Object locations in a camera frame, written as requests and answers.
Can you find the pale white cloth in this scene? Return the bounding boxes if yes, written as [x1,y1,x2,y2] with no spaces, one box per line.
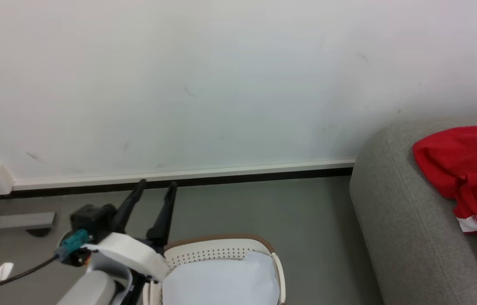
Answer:
[162,250,281,305]

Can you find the grey fabric sofa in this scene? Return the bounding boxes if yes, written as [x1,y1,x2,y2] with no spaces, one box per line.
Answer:
[349,116,477,305]

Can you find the grey metal base bar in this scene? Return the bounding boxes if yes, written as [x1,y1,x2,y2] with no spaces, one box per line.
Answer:
[0,211,56,237]

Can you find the thin black cable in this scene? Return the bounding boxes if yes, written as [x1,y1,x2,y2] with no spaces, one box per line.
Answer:
[0,254,59,298]

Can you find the white laundry basket brown rim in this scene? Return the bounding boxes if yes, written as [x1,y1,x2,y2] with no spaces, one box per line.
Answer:
[143,234,287,305]

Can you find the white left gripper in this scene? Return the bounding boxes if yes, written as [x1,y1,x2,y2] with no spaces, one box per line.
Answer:
[58,179,179,283]

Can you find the red white-trimmed garment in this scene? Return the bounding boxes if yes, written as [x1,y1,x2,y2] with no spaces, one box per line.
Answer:
[412,124,477,282]

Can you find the white black baseboard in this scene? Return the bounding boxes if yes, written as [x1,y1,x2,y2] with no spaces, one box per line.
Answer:
[0,159,356,200]

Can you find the teal cable connector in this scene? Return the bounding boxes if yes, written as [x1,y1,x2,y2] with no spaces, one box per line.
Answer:
[54,229,90,260]

